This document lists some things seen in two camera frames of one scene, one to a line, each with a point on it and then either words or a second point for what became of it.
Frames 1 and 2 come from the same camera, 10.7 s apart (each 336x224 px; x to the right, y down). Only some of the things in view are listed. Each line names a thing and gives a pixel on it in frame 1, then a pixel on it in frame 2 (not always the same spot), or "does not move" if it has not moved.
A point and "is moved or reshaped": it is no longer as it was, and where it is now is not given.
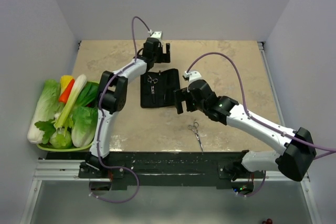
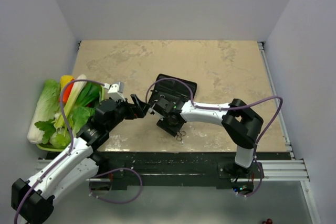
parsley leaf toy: (48, 128) does not move
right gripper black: (182, 95) → (172, 130)
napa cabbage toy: (49, 105) does not move
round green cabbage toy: (58, 139) does not move
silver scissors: (194, 128) → (179, 135)
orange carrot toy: (64, 96) does not move
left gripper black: (164, 57) → (134, 111)
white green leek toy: (65, 117) does not move
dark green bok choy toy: (89, 97) does not move
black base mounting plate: (155, 169) does not move
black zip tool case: (168, 82) is moved or reshaped
